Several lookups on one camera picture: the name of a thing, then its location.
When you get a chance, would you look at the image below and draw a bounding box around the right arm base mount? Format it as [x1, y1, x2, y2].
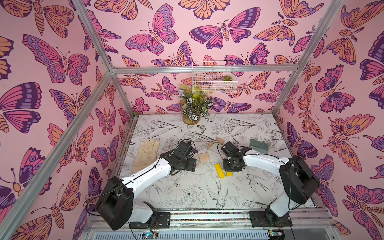
[247, 208, 293, 228]

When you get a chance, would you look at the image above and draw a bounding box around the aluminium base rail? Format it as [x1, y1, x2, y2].
[80, 208, 342, 240]

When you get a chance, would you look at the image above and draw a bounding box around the white wire basket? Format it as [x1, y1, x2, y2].
[190, 61, 238, 95]

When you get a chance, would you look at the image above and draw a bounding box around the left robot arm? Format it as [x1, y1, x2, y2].
[95, 140, 197, 231]

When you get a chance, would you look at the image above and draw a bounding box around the green hand brush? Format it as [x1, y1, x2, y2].
[250, 139, 269, 154]

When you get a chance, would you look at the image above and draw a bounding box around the potted striped leaf plant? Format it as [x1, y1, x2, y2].
[178, 84, 214, 125]

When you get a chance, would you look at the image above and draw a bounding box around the square natural wood block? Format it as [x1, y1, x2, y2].
[199, 153, 210, 163]

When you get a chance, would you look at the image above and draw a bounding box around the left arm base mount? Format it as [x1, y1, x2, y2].
[128, 202, 171, 230]

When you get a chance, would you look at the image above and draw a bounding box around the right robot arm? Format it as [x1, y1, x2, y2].
[221, 142, 320, 220]

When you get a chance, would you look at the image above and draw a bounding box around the natural wood triangle block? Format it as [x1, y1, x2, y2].
[207, 142, 215, 150]
[216, 137, 225, 145]

